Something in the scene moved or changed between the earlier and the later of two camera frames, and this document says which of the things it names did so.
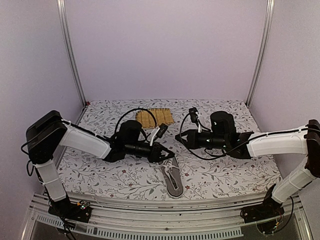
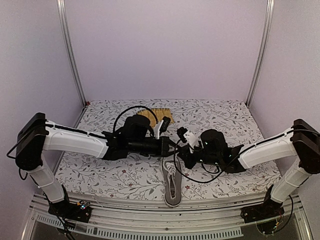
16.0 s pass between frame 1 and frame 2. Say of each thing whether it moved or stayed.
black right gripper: moved
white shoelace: moved
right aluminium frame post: stayed
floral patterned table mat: stayed
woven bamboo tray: stayed
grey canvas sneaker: moved
